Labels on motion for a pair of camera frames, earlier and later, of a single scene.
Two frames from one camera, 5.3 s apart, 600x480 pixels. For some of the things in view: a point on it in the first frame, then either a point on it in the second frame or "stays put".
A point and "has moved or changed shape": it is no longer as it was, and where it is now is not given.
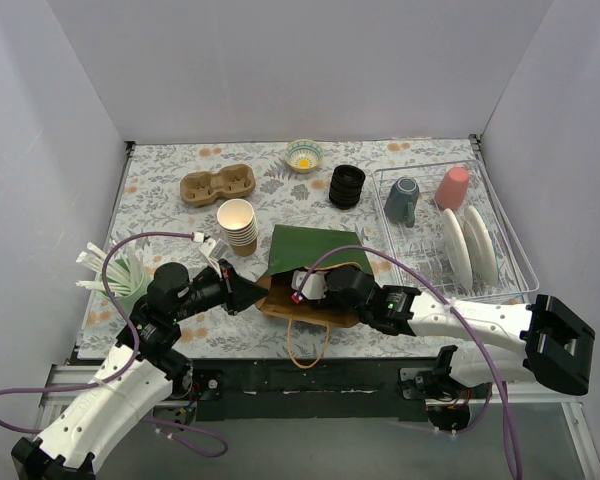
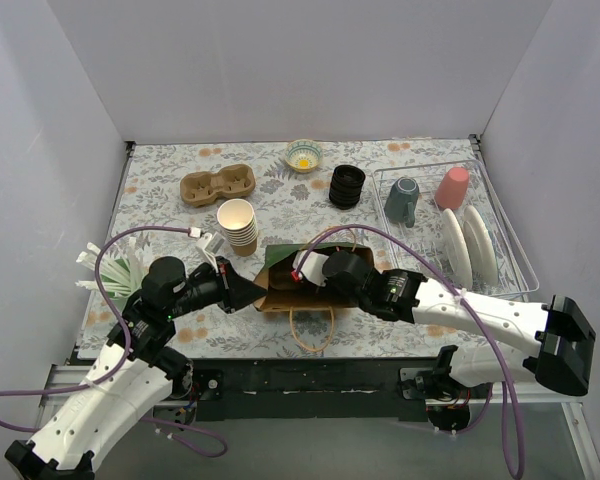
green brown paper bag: (296, 248) has moved or changed shape
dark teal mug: (401, 201) stays put
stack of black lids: (346, 186) stays put
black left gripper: (229, 286) stays put
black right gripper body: (338, 279) -> (333, 265)
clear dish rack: (448, 219) stays put
